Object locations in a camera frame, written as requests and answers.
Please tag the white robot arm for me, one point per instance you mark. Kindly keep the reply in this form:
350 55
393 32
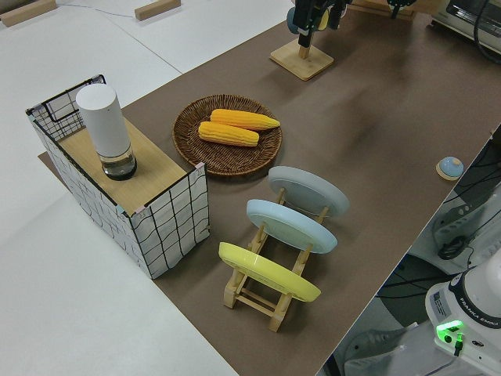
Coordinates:
477 313

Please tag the light blue plate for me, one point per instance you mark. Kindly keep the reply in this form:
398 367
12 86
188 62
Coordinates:
289 227

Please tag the grey-blue plate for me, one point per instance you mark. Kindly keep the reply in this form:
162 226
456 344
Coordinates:
309 188

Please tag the yellow corn cob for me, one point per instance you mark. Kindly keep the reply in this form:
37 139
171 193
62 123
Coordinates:
242 118
227 134

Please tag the round brown wicker basket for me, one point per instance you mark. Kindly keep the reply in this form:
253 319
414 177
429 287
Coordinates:
195 156

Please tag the yellow plate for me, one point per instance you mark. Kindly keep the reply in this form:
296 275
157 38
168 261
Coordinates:
266 272

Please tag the white grid-pattern storage box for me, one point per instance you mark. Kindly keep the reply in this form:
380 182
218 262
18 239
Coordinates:
172 235

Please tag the brown table mat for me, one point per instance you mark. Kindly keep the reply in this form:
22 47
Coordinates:
352 196

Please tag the wooden dish rack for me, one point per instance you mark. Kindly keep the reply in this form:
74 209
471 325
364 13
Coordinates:
250 299

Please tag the white cylinder with clear base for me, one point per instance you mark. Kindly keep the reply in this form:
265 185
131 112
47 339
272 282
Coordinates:
103 125

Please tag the blue cup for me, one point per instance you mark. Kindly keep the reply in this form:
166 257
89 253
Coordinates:
290 19

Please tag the black block-shaped object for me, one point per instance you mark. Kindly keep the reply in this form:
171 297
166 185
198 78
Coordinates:
303 15

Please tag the yellow cup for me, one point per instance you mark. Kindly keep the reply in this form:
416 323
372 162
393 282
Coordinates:
324 21

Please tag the light wooden block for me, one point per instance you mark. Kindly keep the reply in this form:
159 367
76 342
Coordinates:
156 8
27 11

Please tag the white toaster oven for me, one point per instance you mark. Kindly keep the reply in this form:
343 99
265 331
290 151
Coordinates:
462 15

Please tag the bamboo stand with post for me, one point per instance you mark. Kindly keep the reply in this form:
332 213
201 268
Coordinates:
301 64

